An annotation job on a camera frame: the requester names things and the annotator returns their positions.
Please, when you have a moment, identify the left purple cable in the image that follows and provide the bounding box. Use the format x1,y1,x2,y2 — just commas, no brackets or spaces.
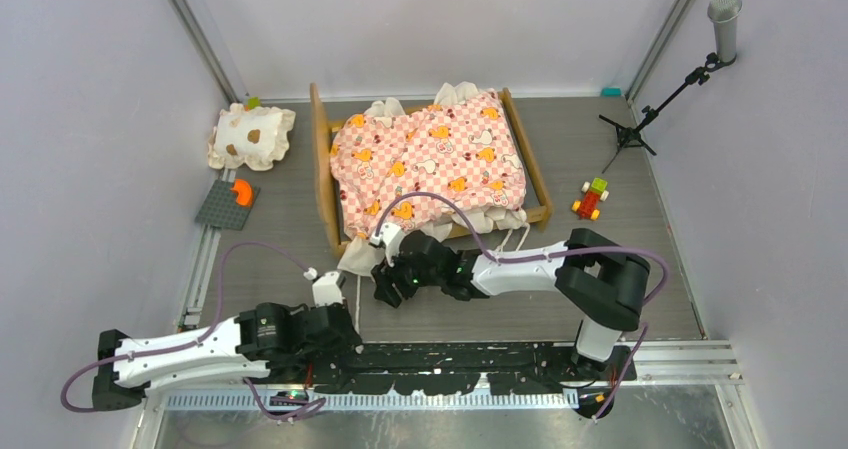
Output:
60,241,327,422

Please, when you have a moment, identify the grey building baseplate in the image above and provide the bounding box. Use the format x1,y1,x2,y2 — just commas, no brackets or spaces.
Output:
194,180,261,231

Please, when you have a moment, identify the orange curved toy block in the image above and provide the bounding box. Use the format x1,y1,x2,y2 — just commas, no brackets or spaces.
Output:
230,179,255,207

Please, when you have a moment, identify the grey microphone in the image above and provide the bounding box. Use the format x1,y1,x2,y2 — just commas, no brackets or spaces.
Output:
707,0,743,64

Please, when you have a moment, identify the white ruffled pillow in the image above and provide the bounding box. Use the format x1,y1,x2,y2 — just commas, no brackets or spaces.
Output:
207,103,296,172

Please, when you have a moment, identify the black microphone stand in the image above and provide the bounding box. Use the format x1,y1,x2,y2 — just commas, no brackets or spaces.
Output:
598,52,737,174

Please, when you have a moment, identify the wooden pet bed frame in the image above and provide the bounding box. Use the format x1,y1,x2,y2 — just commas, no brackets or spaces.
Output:
309,83,555,258

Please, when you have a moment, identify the green small block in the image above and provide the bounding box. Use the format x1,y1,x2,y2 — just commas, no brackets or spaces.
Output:
245,97,262,110

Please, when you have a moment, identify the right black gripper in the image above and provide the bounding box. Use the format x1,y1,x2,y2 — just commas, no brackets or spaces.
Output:
372,241,444,308

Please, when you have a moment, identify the pink checkered duck mattress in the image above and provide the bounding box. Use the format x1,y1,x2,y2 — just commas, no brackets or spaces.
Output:
330,82,528,276

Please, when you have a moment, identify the red toy block car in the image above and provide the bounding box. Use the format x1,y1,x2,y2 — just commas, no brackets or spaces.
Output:
571,177,609,221

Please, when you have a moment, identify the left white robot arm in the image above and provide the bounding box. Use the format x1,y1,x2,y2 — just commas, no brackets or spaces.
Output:
92,303,362,412

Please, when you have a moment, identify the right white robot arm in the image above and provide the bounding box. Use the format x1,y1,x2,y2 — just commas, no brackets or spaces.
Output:
371,228,650,380

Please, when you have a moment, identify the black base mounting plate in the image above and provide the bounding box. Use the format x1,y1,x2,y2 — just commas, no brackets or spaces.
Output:
264,341,637,398

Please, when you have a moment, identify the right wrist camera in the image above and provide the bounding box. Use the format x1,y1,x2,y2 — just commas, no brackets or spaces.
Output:
369,222,405,266

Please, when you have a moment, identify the teal small block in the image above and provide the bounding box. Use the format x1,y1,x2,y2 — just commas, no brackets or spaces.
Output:
600,87,623,98

